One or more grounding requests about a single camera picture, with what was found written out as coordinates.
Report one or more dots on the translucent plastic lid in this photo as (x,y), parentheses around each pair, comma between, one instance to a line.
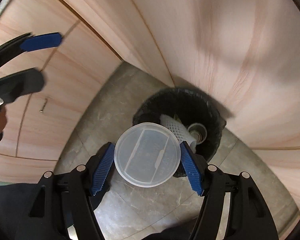
(147,155)

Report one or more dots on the black trash bin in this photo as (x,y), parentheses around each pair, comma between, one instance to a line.
(185,100)

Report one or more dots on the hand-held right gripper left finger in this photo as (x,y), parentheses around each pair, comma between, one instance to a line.
(102,170)

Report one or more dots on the paper cup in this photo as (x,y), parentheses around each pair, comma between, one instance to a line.
(201,130)

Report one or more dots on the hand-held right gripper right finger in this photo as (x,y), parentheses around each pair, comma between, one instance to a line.
(191,170)

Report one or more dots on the white foam net sleeve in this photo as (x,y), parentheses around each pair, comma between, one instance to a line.
(175,128)

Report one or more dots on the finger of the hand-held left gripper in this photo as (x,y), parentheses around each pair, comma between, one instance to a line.
(40,42)
(27,82)

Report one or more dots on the person's black trousers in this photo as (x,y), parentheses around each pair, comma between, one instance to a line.
(10,217)

